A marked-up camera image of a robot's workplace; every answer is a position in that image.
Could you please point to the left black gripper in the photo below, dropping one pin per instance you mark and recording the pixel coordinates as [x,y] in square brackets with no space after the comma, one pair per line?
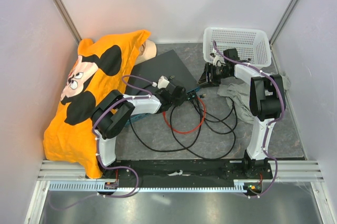
[182,96]

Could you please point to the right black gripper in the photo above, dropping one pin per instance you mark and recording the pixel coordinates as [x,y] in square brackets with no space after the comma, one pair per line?
[205,77]

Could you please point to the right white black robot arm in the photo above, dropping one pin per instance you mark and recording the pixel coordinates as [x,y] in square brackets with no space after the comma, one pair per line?
[266,94]

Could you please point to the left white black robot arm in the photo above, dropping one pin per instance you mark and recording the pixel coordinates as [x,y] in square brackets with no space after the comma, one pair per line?
[112,114]

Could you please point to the grey cloth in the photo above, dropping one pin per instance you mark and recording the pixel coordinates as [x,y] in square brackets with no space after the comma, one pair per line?
[237,92]

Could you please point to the peach fabric hat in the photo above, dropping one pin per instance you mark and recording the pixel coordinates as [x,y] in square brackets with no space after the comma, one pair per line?
[147,51]

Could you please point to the white plastic basket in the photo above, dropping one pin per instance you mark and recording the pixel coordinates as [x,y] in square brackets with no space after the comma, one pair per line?
[251,44]

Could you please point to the orange mickey mouse cloth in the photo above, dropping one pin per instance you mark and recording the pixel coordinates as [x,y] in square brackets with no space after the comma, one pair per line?
[98,70]

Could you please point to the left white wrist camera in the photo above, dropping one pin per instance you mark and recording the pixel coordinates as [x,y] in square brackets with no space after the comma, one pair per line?
[162,83]

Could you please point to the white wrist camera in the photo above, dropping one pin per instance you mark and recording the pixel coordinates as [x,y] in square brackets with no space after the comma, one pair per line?
[217,59]
[162,83]

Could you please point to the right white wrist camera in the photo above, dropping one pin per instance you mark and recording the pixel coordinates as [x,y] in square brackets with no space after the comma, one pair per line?
[217,59]

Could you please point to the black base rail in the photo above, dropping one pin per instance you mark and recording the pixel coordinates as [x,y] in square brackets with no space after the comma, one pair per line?
[187,173]

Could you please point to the white slotted cable duct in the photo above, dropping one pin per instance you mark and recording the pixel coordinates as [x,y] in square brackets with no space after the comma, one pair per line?
[94,186]

